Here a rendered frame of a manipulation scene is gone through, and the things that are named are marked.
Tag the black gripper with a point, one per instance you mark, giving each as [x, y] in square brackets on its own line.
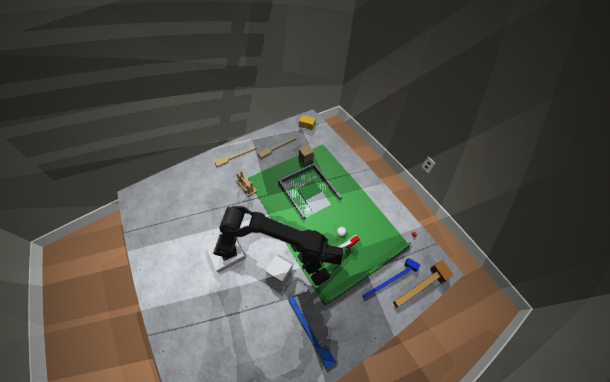
[320, 276]

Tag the yellow box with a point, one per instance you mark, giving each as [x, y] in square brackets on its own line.
[307, 122]

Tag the brown cube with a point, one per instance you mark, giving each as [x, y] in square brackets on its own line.
[306, 153]

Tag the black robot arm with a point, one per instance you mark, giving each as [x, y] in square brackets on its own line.
[312, 244]

